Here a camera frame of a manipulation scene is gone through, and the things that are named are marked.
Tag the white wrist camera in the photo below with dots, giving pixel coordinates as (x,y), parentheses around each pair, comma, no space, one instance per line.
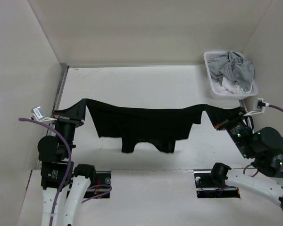
(259,106)
(39,115)

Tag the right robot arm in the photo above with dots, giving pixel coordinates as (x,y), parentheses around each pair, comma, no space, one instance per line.
(264,147)

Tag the white tank top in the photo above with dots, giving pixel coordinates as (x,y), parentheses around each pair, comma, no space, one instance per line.
(226,86)

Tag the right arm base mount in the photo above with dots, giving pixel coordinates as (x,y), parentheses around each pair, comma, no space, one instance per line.
(205,188)

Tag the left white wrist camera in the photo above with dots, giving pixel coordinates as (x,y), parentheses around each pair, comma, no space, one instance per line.
(39,115)

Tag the grey tank top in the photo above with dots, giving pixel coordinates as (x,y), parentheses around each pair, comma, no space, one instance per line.
(235,67)

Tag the black tank top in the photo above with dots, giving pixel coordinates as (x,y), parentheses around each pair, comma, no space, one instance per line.
(159,127)

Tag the white plastic laundry basket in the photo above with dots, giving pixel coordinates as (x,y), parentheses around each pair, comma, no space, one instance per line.
(208,57)

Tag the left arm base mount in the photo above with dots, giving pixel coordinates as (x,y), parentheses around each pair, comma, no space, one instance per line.
(100,186)

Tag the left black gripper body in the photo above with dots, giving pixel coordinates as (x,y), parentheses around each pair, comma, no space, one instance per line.
(68,122)

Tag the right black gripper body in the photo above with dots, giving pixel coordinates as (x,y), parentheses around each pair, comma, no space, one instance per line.
(235,126)

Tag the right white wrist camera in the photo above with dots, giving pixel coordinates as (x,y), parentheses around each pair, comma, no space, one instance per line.
(259,106)

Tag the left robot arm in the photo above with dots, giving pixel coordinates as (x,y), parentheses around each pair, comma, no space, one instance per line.
(63,184)

